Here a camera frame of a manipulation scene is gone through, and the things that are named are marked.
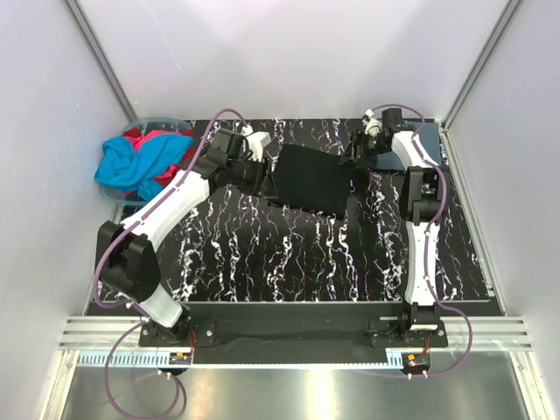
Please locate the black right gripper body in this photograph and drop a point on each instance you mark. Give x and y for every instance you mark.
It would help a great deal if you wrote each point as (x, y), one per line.
(368, 145)

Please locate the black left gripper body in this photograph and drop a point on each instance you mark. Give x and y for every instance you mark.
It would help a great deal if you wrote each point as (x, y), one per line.
(254, 176)

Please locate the black t shirt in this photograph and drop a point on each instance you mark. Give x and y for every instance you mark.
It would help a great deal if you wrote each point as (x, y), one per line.
(312, 181)

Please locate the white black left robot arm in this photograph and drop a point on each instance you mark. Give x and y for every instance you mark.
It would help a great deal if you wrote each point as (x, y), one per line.
(126, 260)

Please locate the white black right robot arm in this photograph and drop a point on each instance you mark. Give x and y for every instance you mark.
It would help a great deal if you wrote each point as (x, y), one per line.
(422, 202)

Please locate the folded grey-blue t shirt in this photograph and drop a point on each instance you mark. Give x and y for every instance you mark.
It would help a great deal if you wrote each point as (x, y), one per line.
(429, 138)

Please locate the red t shirt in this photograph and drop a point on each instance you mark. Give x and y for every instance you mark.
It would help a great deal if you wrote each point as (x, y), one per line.
(190, 153)

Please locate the teal plastic laundry basket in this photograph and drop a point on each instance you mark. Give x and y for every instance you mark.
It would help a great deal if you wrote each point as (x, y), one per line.
(146, 125)

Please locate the pink t shirt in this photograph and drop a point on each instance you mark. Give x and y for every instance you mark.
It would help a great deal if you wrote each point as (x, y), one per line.
(150, 187)

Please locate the bright blue t shirt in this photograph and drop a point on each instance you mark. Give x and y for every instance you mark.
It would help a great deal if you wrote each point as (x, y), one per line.
(118, 168)

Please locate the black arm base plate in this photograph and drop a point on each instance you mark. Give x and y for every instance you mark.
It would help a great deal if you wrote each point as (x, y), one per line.
(326, 331)

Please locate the aluminium frame post left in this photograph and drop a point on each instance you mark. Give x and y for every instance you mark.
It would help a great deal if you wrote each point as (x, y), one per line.
(101, 59)

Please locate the aluminium frame post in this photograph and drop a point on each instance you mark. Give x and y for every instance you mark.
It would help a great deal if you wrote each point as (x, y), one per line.
(101, 59)
(500, 27)

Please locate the aluminium frame post right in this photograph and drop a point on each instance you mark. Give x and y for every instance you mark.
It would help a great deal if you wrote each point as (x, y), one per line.
(500, 27)

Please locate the aluminium front rail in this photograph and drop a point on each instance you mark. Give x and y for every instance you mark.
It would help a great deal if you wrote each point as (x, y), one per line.
(92, 332)

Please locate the white slotted cable duct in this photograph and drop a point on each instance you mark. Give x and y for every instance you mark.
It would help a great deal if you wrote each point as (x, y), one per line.
(201, 359)

